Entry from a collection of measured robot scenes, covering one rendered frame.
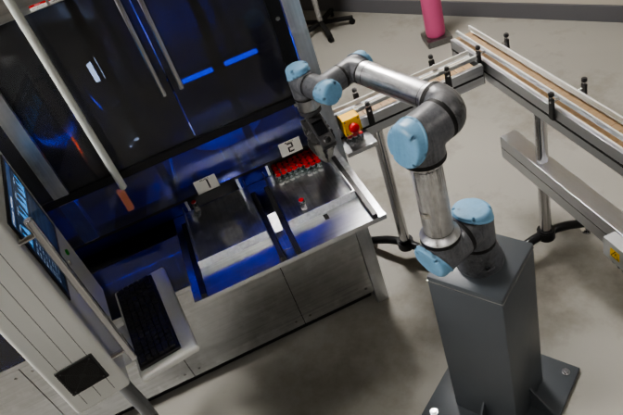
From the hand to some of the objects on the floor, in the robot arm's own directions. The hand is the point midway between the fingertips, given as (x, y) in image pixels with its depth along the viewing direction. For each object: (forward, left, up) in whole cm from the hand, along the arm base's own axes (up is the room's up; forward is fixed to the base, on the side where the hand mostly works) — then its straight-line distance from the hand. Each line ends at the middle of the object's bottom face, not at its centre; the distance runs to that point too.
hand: (327, 159), depth 202 cm
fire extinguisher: (+107, -258, -110) cm, 300 cm away
